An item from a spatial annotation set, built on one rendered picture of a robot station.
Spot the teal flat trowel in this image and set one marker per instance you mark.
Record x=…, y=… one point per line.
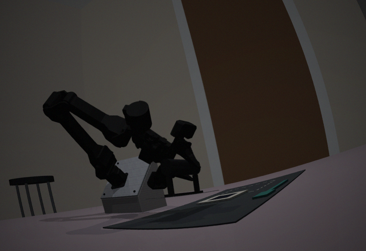
x=270, y=191

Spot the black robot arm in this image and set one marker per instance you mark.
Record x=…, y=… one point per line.
x=116, y=130

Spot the dark grey rectangular mat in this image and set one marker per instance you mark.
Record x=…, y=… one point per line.
x=211, y=214

